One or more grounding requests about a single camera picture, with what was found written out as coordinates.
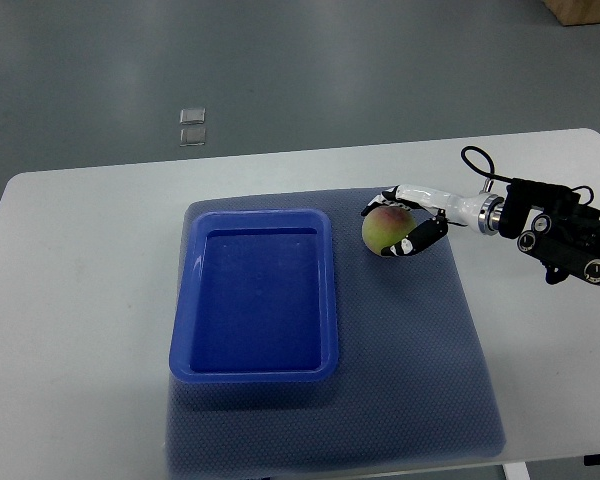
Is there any lower metal floor plate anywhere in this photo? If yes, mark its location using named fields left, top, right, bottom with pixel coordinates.
left=180, top=126, right=207, bottom=147

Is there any wooden box corner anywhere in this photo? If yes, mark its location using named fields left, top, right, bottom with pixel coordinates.
left=543, top=0, right=600, bottom=26

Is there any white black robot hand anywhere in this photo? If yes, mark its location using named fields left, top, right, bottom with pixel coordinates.
left=362, top=184, right=504, bottom=257

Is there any blue plastic tray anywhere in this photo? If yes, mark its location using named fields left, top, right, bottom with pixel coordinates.
left=169, top=209, right=339, bottom=385

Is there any grey blue mesh mat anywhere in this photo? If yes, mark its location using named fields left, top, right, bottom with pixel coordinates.
left=166, top=188, right=506, bottom=479

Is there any metal floor plate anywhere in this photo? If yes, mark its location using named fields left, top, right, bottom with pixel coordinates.
left=180, top=126, right=207, bottom=147
left=179, top=107, right=206, bottom=125

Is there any upper metal floor plate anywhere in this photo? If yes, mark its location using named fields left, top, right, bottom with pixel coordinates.
left=179, top=107, right=206, bottom=125

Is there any white table leg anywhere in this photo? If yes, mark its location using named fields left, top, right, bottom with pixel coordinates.
left=502, top=462, right=531, bottom=480

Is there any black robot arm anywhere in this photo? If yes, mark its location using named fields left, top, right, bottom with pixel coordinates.
left=460, top=146, right=600, bottom=286

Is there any green red peach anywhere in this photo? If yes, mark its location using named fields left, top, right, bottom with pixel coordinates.
left=361, top=206, right=417, bottom=256

